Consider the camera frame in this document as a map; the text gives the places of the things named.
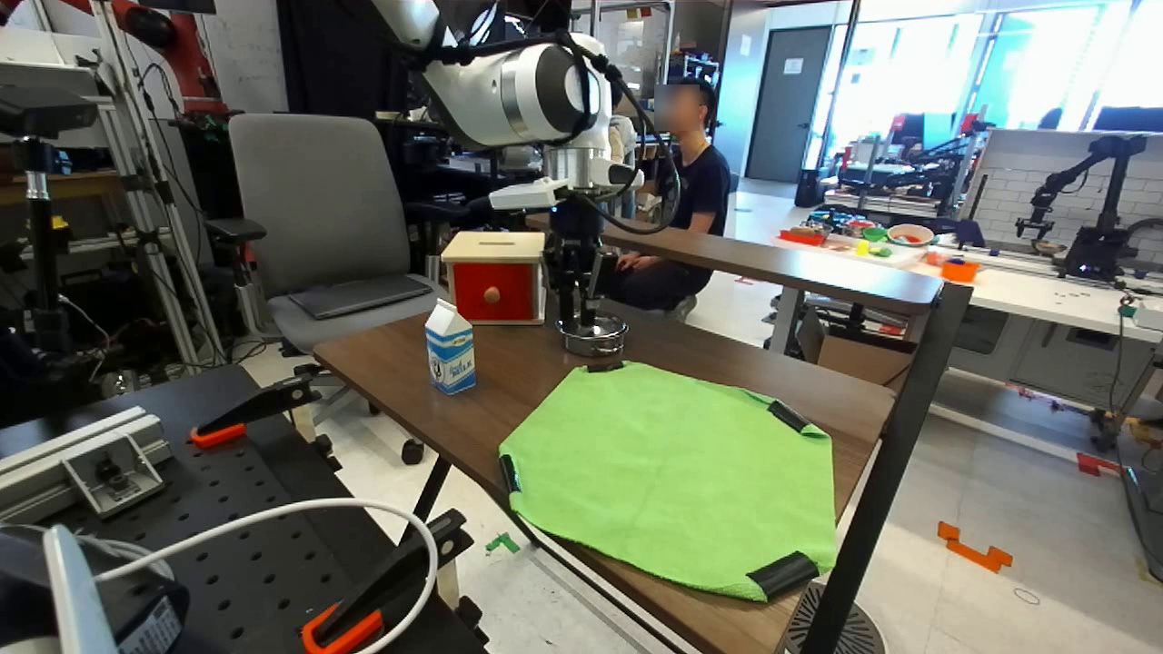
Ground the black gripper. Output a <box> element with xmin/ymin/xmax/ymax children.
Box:
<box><xmin>541</xmin><ymin>193</ymin><xmax>611</xmax><ymax>340</ymax></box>

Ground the green towel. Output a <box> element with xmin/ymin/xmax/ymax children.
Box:
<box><xmin>496</xmin><ymin>360</ymin><xmax>844</xmax><ymax>608</ymax></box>

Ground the red wooden box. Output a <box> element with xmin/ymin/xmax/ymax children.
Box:
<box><xmin>438</xmin><ymin>230</ymin><xmax>550</xmax><ymax>325</ymax></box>

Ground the brown wooden table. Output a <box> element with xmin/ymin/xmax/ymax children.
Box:
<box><xmin>308</xmin><ymin>281</ymin><xmax>902</xmax><ymax>654</ymax></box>

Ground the white blue milk carton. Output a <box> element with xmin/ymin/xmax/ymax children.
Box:
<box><xmin>423</xmin><ymin>293</ymin><xmax>479</xmax><ymax>398</ymax></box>

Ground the person in dark shirt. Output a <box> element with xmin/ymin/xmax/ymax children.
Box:
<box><xmin>599</xmin><ymin>72</ymin><xmax>738</xmax><ymax>311</ymax></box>

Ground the narrow black tape strip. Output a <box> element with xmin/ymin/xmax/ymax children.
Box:
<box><xmin>764</xmin><ymin>397</ymin><xmax>828</xmax><ymax>444</ymax></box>

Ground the grey office chair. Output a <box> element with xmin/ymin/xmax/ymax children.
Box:
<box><xmin>205</xmin><ymin>109</ymin><xmax>447</xmax><ymax>472</ymax></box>

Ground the grey door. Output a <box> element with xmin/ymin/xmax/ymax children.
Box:
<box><xmin>746</xmin><ymin>23</ymin><xmax>839</xmax><ymax>185</ymax></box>

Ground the large black tape strip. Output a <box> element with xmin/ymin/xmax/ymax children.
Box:
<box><xmin>746</xmin><ymin>547</ymin><xmax>824</xmax><ymax>604</ymax></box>

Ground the small black orange clamp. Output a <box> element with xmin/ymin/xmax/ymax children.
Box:
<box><xmin>185</xmin><ymin>374</ymin><xmax>326</xmax><ymax>452</ymax></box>

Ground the large black orange clamp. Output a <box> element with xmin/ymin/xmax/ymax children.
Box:
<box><xmin>297</xmin><ymin>505</ymin><xmax>478</xmax><ymax>654</ymax></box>

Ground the grey metal tripod stand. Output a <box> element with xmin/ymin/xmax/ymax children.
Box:
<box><xmin>71</xmin><ymin>0</ymin><xmax>234</xmax><ymax>370</ymax></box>

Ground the white work table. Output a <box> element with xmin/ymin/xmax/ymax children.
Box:
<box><xmin>775</xmin><ymin>214</ymin><xmax>1163</xmax><ymax>347</ymax></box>

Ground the orange floor tape mark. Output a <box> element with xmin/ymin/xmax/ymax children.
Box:
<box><xmin>934</xmin><ymin>519</ymin><xmax>1018</xmax><ymax>577</ymax></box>

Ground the red floor tape mark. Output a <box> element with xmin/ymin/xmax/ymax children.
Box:
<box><xmin>1074</xmin><ymin>449</ymin><xmax>1128</xmax><ymax>482</ymax></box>

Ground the white grey device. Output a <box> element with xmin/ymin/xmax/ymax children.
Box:
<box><xmin>0</xmin><ymin>519</ymin><xmax>192</xmax><ymax>654</ymax></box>

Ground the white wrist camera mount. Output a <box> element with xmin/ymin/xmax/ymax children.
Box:
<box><xmin>484</xmin><ymin>175</ymin><xmax>569</xmax><ymax>219</ymax></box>

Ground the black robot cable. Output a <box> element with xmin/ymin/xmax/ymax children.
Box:
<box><xmin>558</xmin><ymin>33</ymin><xmax>690</xmax><ymax>241</ymax></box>

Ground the white cable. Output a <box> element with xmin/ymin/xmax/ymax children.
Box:
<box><xmin>90</xmin><ymin>492</ymin><xmax>444</xmax><ymax>654</ymax></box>

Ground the black metal post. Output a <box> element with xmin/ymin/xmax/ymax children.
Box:
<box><xmin>798</xmin><ymin>283</ymin><xmax>979</xmax><ymax>654</ymax></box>

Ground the round black post base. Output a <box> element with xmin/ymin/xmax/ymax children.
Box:
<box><xmin>778</xmin><ymin>577</ymin><xmax>890</xmax><ymax>654</ymax></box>

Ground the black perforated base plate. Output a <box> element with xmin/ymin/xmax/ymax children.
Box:
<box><xmin>0</xmin><ymin>360</ymin><xmax>490</xmax><ymax>654</ymax></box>

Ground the aluminium extrusion rail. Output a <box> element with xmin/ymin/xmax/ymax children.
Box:
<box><xmin>0</xmin><ymin>404</ymin><xmax>171</xmax><ymax>526</ymax></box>

